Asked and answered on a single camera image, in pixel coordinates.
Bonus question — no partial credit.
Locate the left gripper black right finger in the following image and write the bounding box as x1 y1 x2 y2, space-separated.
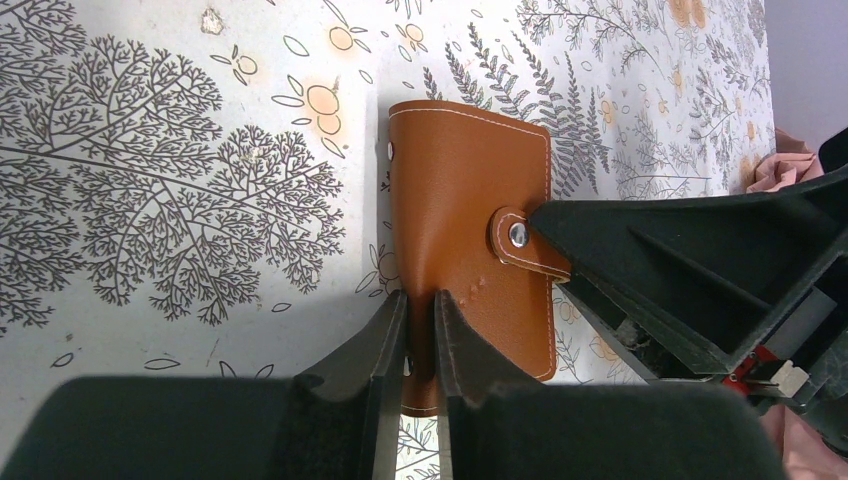
434 290 785 479

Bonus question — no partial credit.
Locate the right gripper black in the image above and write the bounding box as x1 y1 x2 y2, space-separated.
530 132 847 451

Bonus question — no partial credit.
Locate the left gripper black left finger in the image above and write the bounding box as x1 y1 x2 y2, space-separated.
26 291 407 479

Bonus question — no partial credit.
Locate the brown leather card holder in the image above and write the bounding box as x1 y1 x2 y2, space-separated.
388 100 571 417

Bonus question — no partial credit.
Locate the pink crumpled cloth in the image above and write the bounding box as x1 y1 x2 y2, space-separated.
745 128 824 193

